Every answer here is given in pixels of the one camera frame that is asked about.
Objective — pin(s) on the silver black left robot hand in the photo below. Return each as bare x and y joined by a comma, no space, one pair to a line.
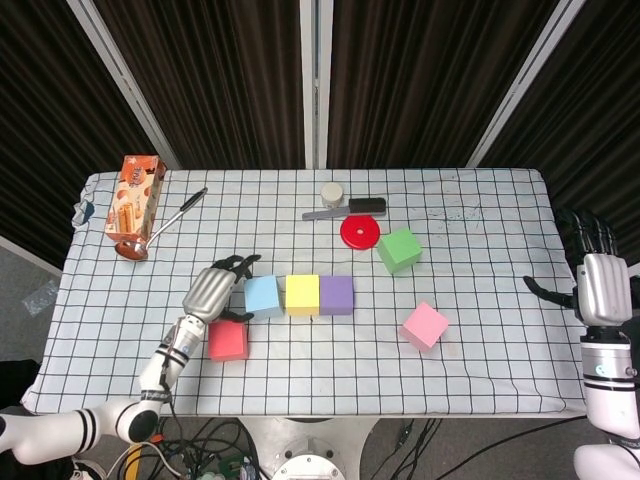
207,292

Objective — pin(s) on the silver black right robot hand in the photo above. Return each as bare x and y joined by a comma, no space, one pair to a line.
602,290

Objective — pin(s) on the red foam cube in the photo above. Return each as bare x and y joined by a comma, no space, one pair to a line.
230,342

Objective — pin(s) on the light blue foam cube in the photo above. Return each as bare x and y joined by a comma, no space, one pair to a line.
264,295

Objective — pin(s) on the yellow foam cube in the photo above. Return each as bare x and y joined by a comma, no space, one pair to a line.
302,292

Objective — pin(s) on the purple foam cube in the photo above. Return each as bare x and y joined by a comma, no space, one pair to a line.
336,294

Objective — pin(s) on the green foam cube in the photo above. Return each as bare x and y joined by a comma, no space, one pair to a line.
399,247

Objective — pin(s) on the orange biscuit snack box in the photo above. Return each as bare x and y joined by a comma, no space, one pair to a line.
132,195

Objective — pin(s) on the blue table clip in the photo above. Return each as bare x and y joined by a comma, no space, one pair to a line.
88,211

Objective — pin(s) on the small white lidded jar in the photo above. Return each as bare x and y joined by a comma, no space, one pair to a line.
332,194

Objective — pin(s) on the dark corrugated partition panel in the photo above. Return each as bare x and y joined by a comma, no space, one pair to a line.
600,125
50,125
215,85
415,85

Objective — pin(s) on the white black checkered tablecloth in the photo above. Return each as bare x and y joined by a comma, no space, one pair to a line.
350,380

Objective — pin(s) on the clear plastic bag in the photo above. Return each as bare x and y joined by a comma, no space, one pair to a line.
40,299

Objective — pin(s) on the red round plastic lid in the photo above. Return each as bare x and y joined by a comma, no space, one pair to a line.
367,235

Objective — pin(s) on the green power strip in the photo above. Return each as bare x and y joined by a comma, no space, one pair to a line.
230,466

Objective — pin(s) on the grey brush black bristles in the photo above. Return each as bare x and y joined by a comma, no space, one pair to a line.
367,206

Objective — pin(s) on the pink foam cube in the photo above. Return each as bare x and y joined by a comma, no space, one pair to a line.
424,326

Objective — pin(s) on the white shoe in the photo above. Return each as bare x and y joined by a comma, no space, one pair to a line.
87,472

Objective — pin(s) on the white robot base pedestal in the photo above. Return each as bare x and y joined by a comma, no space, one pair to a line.
305,440

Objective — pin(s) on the white partition frame post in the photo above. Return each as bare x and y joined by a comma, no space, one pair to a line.
306,100
529,75
120,75

